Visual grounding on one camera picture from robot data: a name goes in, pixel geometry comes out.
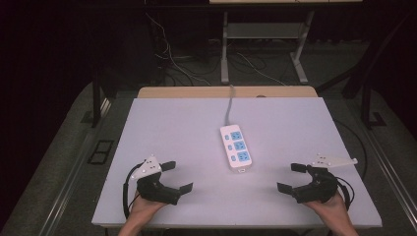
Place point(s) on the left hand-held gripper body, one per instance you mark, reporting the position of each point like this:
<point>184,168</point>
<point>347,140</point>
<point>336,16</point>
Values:
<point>157,190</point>

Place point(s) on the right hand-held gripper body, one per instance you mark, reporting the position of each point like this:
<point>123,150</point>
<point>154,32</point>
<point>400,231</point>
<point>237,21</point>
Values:
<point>319,190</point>

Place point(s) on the white power strip blue sockets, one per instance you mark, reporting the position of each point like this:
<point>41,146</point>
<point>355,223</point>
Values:
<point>236,149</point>

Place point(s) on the person's right hand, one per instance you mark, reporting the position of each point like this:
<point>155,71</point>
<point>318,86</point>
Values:
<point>329,211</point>

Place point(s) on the person's left hand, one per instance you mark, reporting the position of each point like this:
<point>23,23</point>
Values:
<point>144,209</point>

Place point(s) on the black metal stand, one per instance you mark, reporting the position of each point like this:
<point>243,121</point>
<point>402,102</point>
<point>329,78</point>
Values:
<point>366,108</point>

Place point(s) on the black floor socket frame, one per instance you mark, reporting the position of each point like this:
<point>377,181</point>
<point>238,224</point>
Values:
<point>98,151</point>

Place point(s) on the metal floor rail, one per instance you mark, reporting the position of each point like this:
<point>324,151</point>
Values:
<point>390,173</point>
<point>70,183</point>

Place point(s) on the grey metal table frame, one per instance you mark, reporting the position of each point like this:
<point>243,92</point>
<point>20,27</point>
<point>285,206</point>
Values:
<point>224,65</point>

